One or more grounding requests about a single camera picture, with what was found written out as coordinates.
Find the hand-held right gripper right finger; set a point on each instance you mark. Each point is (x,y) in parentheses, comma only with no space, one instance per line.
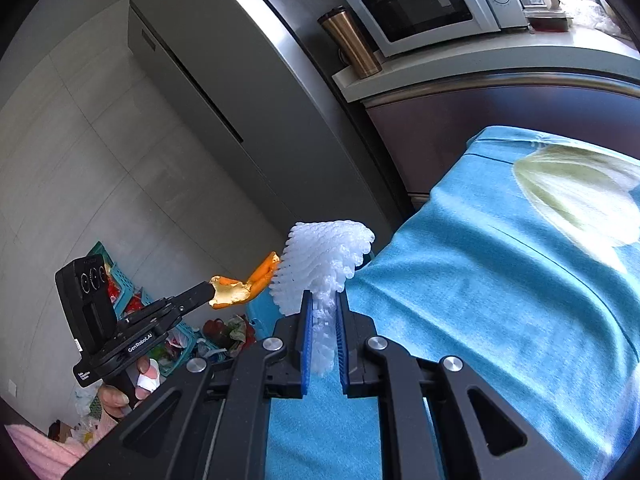
(341,340)

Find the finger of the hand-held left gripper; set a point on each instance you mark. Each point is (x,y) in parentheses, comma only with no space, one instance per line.
(195,296)

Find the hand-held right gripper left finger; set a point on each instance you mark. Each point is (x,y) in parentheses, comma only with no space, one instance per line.
(305,345)

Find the orange peel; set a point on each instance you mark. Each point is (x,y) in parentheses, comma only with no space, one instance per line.
(230,295)

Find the blue plastic trash bin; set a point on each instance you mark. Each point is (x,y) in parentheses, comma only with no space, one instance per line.
(257,327)

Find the white foam fruit net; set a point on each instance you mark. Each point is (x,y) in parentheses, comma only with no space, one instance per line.
(320,260)

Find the person's left hand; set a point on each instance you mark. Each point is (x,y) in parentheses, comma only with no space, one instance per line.
(116,396)

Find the teal plastic basket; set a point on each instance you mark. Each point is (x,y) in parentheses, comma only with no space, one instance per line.
(122,280)

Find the red and green produce bag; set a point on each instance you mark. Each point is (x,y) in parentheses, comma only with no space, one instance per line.
(230,332)

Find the white plastic bag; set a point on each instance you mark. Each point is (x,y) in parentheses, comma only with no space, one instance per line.
(86,400)

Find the blue floral tablecloth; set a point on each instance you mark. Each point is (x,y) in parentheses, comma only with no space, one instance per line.
(475,285)

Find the brown base cabinets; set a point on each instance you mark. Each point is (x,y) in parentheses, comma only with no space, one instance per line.
(450,135)

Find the grey refrigerator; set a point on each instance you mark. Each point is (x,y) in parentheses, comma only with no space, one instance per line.
(225,60)

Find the brown steel thermos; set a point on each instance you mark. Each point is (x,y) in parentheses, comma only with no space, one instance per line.
(350,40)

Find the white kitchen counter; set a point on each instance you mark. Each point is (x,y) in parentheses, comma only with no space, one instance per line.
(475,65)

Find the white microwave oven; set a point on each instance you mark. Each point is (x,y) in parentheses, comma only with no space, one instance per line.
(415,5)

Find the dark food container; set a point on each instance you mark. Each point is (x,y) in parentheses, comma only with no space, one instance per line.
(550,21)

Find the clear plastic bag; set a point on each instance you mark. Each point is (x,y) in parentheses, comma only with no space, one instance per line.
(597,12)

